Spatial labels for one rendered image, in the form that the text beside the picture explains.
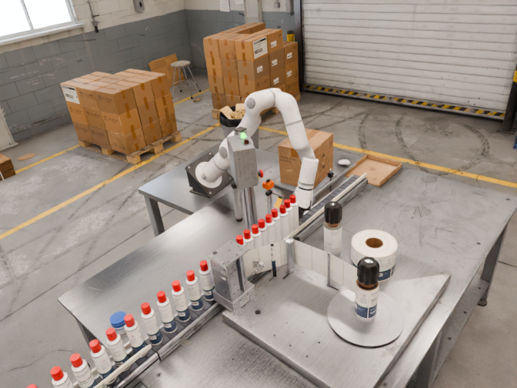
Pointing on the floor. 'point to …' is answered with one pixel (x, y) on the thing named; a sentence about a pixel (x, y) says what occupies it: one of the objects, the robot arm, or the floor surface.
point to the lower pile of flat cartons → (6, 168)
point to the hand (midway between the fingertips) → (300, 214)
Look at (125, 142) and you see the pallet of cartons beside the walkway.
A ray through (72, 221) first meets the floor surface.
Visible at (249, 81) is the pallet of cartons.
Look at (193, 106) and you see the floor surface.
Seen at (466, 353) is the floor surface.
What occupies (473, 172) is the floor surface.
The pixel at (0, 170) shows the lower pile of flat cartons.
